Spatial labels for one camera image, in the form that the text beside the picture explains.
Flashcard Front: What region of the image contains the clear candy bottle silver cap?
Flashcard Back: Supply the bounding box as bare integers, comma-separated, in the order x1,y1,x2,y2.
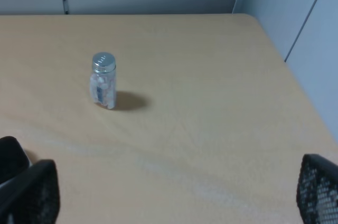
89,52,117,109

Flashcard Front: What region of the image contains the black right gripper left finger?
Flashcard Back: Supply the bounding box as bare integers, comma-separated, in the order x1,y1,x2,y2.
1,136,60,224

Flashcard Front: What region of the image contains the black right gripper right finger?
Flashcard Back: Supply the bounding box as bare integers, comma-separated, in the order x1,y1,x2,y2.
296,154,337,223

